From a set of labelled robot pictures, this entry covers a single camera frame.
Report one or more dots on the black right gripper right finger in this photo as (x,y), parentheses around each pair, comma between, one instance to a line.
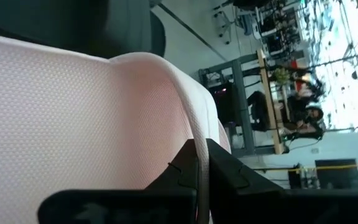
(291,208)

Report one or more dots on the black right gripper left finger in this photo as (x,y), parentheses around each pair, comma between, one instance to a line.
(120,207)

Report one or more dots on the pink slide sandal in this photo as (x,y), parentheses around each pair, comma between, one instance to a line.
(73,124)

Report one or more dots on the black slide sandal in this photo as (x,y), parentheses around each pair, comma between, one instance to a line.
(73,21)

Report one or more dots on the person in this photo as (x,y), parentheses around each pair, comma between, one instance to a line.
(309,115)

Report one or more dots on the computer tower with blue lights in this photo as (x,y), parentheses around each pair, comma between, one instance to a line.
(225,102)

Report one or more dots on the small potted plant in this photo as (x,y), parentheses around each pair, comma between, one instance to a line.
(281,76)

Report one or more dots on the wooden desk black frame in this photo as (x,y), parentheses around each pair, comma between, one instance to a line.
(270,102)

